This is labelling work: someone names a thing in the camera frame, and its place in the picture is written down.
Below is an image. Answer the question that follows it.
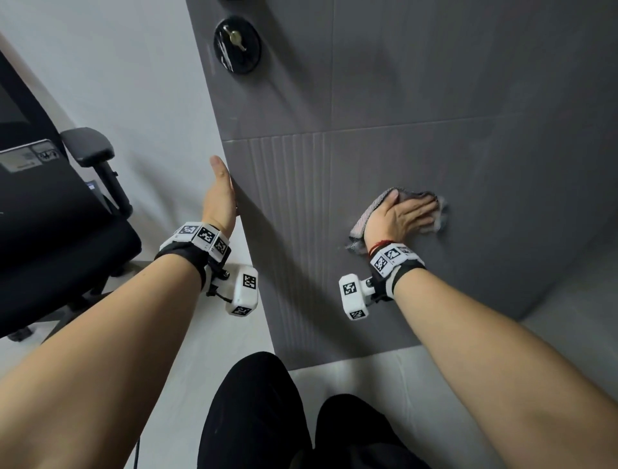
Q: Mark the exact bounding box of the person's right hand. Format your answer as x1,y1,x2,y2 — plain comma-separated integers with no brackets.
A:
362,189,440,250

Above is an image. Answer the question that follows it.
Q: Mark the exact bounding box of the person's left hand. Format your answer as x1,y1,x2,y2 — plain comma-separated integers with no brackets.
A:
201,155,240,238

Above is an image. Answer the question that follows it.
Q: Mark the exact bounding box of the grey cleaning cloth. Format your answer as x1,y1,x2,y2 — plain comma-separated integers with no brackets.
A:
346,187,450,252

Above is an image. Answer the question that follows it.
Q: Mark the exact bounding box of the grey door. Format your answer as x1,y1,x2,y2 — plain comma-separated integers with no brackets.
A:
185,0,618,370

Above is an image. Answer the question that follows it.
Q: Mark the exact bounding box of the person's left forearm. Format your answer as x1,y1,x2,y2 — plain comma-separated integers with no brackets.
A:
0,253,203,469

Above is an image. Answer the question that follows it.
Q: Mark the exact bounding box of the person's right forearm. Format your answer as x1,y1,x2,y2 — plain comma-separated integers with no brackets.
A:
393,268,618,469

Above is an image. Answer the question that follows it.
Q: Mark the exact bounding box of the black white marker wristband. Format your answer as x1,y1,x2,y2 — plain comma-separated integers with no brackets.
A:
154,221,232,291
369,243,427,300

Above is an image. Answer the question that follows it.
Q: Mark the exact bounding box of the black office chair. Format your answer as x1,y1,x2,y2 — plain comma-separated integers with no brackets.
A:
0,50,144,341

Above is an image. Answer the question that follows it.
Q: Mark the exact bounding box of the black laptop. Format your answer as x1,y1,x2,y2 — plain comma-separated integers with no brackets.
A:
0,139,115,242

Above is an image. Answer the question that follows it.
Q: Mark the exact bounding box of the black clothing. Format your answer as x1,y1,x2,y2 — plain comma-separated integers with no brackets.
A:
196,351,431,469

